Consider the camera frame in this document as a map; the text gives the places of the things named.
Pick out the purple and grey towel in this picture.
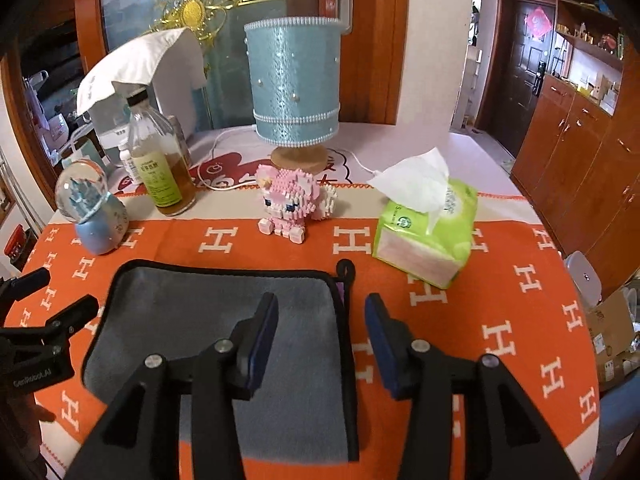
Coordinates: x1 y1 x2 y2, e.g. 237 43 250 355
81 259 359 465

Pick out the blue snow globe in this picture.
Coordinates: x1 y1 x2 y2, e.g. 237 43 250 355
54 159 129 256

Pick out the orange H-pattern tablecloth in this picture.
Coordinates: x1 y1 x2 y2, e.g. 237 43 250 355
4 121 601 480

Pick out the cardboard box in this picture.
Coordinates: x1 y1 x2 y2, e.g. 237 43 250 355
587 287 639 393

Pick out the small white pill bottle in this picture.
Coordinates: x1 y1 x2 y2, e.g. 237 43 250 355
118 140 142 185

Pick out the white chair back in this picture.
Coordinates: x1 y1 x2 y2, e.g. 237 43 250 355
564 250 602 309

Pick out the glass bottle green label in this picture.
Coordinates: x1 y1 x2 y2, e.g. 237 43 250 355
126 88 196 217

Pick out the green tissue pack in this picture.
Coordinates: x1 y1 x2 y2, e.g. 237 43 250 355
369 148 478 289

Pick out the pink block pig toy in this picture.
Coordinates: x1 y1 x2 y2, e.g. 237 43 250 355
255 165 337 244

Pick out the wooden cabinet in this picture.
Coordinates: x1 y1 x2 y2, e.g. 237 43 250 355
511 0 639 296

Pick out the light blue table lamp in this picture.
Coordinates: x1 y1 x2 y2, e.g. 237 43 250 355
244 16 344 174

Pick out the dark entrance door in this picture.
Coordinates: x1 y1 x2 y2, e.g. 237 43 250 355
488 0 554 157

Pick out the silver door handle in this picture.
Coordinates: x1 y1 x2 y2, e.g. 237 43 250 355
335 0 354 36

